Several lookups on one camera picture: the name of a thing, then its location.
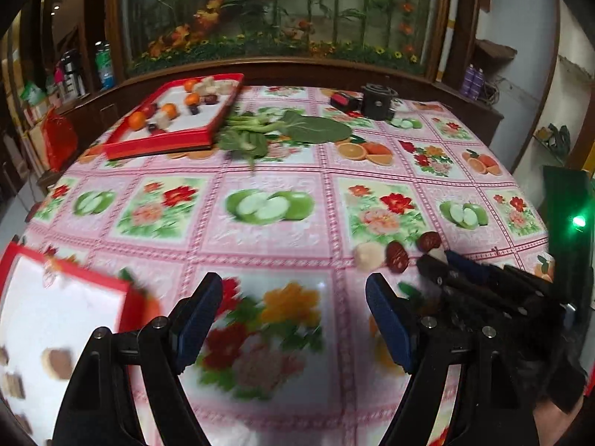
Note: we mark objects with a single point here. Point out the green white bag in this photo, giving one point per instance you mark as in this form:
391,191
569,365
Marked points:
33,94

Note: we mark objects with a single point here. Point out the green leafy vegetable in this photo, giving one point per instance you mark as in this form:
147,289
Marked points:
307,130

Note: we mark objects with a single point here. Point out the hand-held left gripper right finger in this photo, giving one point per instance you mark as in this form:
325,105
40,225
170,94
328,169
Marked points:
388,321

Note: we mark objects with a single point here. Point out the pink bottle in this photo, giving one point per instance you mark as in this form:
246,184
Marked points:
59,81

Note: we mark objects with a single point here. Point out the purple bottle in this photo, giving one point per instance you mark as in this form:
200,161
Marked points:
468,81
479,84

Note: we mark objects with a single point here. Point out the floral plastic tablecloth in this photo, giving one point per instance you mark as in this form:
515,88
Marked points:
279,251

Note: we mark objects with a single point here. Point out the dark object on shelf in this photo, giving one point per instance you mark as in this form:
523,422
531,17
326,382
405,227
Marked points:
553,137

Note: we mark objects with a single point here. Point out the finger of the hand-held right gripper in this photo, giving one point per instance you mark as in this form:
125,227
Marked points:
469,265
460,285

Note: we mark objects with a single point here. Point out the small red case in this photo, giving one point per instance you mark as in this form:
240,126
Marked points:
345,101

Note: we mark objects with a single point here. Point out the black steel thermos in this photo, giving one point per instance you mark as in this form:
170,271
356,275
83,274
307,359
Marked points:
73,74

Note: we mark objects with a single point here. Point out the person's right forearm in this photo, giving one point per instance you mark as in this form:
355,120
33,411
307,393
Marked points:
553,427

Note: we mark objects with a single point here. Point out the green plastic bottle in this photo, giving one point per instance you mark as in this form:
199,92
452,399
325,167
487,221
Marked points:
105,67

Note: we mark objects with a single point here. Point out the black cylindrical device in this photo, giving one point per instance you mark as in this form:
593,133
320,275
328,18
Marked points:
377,102

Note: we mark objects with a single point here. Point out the small orange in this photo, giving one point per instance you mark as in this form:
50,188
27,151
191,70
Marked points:
137,121
170,109
192,99
190,85

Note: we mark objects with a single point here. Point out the red rimmed white tray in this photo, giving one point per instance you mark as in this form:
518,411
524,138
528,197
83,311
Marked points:
186,126
60,297

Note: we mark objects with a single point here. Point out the red plastic bag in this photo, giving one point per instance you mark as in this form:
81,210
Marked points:
58,139

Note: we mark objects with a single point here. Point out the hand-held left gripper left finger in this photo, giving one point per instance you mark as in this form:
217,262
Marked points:
200,321

